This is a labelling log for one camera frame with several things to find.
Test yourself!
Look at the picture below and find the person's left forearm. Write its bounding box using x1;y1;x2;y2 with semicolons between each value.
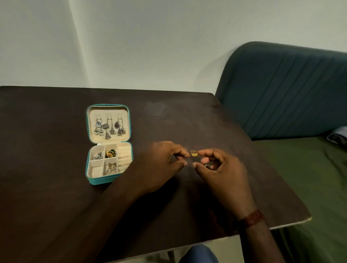
30;173;148;263

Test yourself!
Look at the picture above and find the person's right hand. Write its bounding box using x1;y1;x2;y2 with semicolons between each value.
192;148;258;220

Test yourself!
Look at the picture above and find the person's blue trouser leg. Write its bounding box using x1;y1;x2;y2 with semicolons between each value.
179;245;219;263

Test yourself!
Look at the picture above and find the green fabric cover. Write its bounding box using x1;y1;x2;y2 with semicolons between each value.
252;136;347;263

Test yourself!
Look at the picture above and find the person's left hand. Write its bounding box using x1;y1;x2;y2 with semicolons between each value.
125;141;191;194

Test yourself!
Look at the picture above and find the teal jewelry box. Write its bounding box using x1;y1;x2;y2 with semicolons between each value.
85;104;134;186

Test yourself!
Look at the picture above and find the red thread wristband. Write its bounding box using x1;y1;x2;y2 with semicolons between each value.
236;209;266;231

